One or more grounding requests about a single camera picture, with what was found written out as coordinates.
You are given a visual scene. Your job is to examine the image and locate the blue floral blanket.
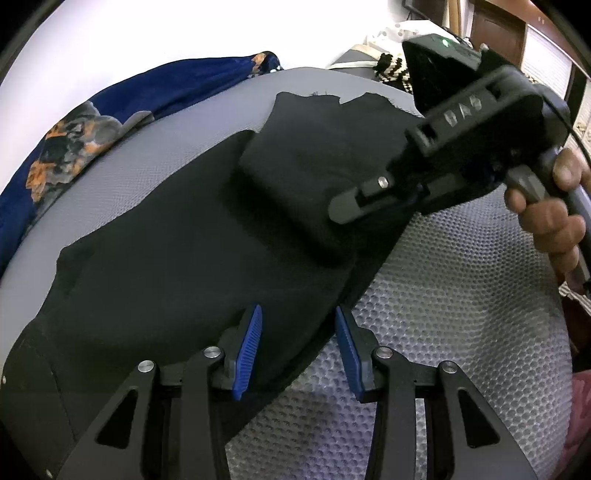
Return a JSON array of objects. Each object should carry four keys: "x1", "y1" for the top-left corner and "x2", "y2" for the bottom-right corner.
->
[{"x1": 0, "y1": 51, "x2": 283, "y2": 278}]

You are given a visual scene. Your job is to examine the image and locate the black cable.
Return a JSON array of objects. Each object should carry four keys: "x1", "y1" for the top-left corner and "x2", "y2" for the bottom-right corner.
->
[{"x1": 542, "y1": 90, "x2": 591, "y2": 160}]

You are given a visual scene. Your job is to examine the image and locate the person's right hand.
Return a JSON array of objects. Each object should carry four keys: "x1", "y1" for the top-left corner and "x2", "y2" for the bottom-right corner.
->
[{"x1": 504, "y1": 148, "x2": 591, "y2": 283}]

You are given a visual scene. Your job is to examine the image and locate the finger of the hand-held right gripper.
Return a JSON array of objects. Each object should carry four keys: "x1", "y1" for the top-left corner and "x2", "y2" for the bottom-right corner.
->
[{"x1": 328, "y1": 173, "x2": 431, "y2": 225}]

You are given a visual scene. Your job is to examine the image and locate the white window shutter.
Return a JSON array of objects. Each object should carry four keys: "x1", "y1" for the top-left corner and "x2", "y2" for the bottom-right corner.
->
[{"x1": 522, "y1": 23, "x2": 575, "y2": 100}]

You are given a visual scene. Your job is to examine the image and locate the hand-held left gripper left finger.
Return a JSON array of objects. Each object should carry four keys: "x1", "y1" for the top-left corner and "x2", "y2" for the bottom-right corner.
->
[{"x1": 58, "y1": 304, "x2": 264, "y2": 480}]

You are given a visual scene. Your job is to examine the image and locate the black pants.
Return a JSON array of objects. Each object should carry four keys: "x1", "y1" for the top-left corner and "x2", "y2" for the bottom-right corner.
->
[{"x1": 0, "y1": 91, "x2": 428, "y2": 480}]

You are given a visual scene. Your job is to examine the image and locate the brown wooden door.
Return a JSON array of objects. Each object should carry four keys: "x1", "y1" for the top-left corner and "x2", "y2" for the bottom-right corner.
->
[{"x1": 470, "y1": 0, "x2": 528, "y2": 65}]

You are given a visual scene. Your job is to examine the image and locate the black white zigzag cloth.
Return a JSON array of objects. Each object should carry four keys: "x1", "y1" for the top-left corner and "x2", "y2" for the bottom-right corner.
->
[{"x1": 372, "y1": 52, "x2": 417, "y2": 94}]

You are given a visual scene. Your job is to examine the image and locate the white dotted pillow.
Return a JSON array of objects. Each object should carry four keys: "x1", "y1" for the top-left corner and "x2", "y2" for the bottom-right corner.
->
[{"x1": 365, "y1": 17, "x2": 439, "y2": 55}]

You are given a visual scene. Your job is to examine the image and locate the grey sheet with beige band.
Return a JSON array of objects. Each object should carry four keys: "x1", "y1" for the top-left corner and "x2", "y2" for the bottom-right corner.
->
[{"x1": 329, "y1": 43, "x2": 385, "y2": 71}]

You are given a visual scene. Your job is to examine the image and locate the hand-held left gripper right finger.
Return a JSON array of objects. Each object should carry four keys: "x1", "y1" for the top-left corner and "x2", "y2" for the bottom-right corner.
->
[{"x1": 335, "y1": 305, "x2": 539, "y2": 480}]

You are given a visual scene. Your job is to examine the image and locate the person's pink sweater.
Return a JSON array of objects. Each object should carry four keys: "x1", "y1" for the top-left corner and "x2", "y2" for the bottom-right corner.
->
[{"x1": 551, "y1": 369, "x2": 591, "y2": 480}]

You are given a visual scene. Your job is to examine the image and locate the grey mesh mattress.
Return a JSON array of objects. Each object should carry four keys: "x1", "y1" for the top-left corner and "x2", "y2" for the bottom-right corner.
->
[{"x1": 0, "y1": 67, "x2": 575, "y2": 480}]

